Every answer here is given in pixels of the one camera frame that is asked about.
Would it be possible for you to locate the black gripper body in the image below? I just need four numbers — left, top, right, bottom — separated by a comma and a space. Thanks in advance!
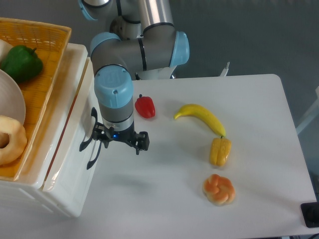
92, 122, 149, 151

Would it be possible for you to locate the white drawer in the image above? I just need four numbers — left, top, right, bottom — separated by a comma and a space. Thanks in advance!
43, 58, 101, 217

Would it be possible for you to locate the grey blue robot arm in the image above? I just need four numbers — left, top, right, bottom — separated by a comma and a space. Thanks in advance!
78, 0, 189, 152

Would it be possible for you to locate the white drawer cabinet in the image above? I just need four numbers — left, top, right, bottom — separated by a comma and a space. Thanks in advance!
0, 43, 88, 217

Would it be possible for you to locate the red toy bell pepper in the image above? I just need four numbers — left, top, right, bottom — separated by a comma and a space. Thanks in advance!
135, 94, 156, 119

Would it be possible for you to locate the orange toy baguette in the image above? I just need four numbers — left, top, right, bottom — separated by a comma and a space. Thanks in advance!
46, 97, 76, 177

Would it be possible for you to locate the yellow toy banana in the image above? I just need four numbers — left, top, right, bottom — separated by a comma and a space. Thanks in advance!
173, 104, 226, 137

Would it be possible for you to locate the yellow toy bell pepper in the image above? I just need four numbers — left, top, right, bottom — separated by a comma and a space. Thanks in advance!
209, 137, 232, 166

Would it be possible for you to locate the beige toy donut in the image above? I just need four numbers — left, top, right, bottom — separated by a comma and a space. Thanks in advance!
0, 115, 27, 165

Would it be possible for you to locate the orange knotted bread roll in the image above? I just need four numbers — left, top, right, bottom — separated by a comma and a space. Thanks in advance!
202, 174, 236, 206

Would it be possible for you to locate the white plate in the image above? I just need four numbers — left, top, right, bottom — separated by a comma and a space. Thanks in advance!
0, 70, 26, 124

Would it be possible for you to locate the green toy bell pepper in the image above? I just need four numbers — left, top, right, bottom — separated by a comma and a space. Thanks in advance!
0, 45, 43, 84

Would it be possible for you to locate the yellow woven basket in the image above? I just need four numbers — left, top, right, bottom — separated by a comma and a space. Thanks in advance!
0, 17, 72, 181

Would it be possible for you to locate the white toy radish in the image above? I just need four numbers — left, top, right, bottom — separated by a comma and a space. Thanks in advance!
0, 40, 13, 62

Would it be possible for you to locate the black device at edge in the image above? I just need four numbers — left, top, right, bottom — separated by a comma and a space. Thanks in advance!
301, 202, 319, 228

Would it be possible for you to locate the lower drawer black handle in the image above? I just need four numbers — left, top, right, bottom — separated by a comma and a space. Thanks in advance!
86, 142, 102, 170

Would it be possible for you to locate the white cable plug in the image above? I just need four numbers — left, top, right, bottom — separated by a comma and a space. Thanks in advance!
219, 61, 230, 77

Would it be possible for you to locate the white frame at right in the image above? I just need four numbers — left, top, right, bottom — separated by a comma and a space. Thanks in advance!
296, 87, 319, 135

